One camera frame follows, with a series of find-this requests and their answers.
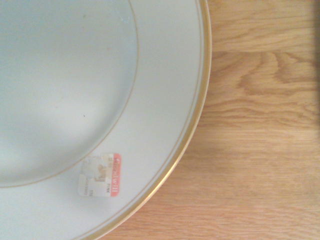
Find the red white price sticker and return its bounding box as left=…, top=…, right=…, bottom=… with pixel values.
left=77, top=152, right=122, bottom=198

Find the white gold-rimmed plate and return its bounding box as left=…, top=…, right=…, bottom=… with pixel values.
left=0, top=0, right=213, bottom=240

